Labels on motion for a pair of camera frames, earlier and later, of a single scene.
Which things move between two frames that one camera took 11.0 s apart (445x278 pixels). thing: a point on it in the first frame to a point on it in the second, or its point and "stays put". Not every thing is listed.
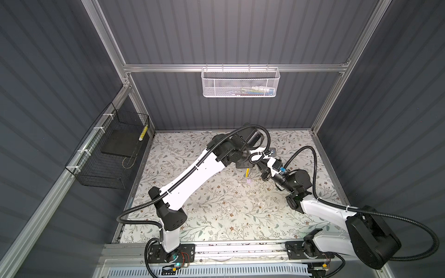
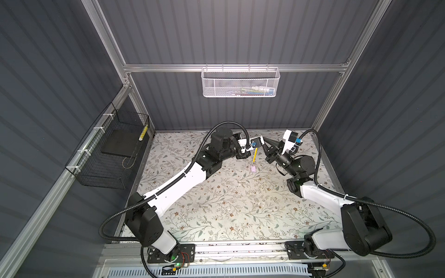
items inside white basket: (256, 91) stays put
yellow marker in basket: (142, 133) stays put
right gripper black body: (266, 178) to (280, 152)
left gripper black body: (244, 163) to (240, 155)
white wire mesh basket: (240, 82) stays put
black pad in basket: (123, 142) stays put
